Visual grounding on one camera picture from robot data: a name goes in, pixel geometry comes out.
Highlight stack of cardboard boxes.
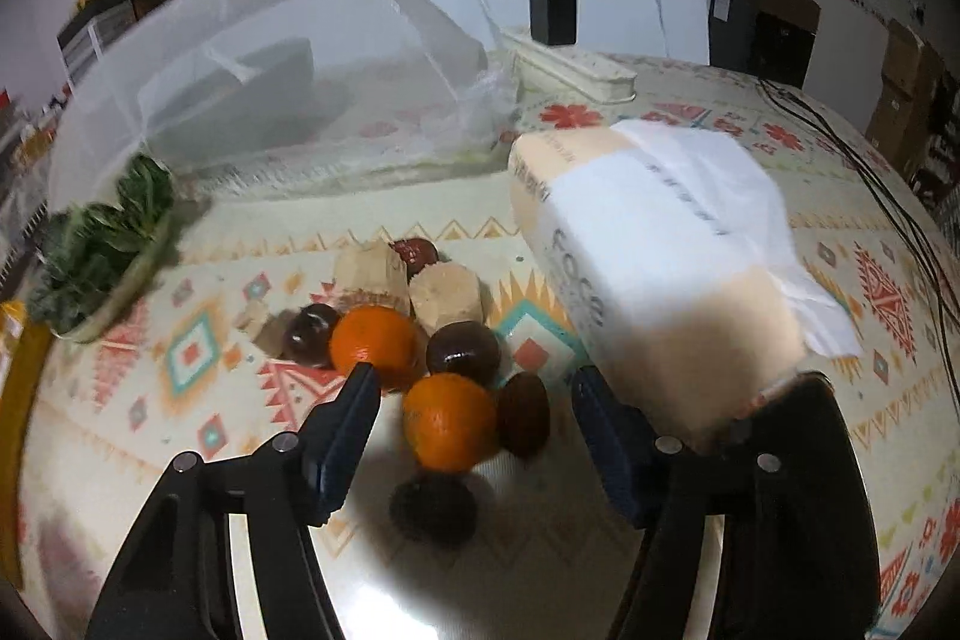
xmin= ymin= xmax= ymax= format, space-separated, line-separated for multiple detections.
xmin=866 ymin=17 xmax=946 ymax=176

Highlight patterned tablecloth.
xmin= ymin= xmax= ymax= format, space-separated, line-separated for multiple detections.
xmin=15 ymin=51 xmax=960 ymax=640

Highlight white plastic drawer unit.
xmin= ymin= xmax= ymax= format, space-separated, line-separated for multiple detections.
xmin=58 ymin=0 xmax=136 ymax=86

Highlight tissue pack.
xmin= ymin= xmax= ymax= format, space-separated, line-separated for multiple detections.
xmin=508 ymin=119 xmax=863 ymax=453

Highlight spinach leaves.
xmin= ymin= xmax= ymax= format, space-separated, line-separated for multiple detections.
xmin=30 ymin=156 xmax=177 ymax=330

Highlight black cable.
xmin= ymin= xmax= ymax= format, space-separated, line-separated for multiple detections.
xmin=757 ymin=77 xmax=960 ymax=311

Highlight orange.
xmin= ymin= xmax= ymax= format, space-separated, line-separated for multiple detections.
xmin=403 ymin=374 xmax=502 ymax=474
xmin=330 ymin=305 xmax=421 ymax=390

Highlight white mesh food cover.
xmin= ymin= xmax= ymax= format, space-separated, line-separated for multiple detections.
xmin=45 ymin=0 xmax=518 ymax=214

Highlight pale green plate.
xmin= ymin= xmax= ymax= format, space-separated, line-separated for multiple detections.
xmin=52 ymin=205 xmax=181 ymax=341

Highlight yellow cardboard tray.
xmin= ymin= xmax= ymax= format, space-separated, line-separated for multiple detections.
xmin=0 ymin=299 xmax=53 ymax=461

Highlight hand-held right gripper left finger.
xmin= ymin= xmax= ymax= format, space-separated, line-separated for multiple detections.
xmin=86 ymin=362 xmax=383 ymax=640

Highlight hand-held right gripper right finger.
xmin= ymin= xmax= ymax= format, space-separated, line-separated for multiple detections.
xmin=571 ymin=366 xmax=883 ymax=640

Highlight cream power strip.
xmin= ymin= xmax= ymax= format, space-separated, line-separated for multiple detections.
xmin=501 ymin=29 xmax=638 ymax=103

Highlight large yam piece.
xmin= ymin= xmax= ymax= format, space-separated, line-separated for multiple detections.
xmin=410 ymin=263 xmax=481 ymax=335

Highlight white chair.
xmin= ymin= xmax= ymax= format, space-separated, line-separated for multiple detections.
xmin=375 ymin=0 xmax=710 ymax=64

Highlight black cabinet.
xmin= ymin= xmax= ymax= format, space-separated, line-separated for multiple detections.
xmin=709 ymin=0 xmax=822 ymax=86

